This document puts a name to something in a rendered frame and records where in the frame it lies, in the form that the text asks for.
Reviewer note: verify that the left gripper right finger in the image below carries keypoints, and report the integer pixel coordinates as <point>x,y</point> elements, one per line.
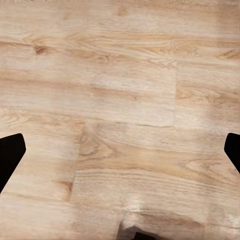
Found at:
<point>232,149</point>

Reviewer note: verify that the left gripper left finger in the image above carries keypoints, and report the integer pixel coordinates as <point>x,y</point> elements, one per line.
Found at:
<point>12,149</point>

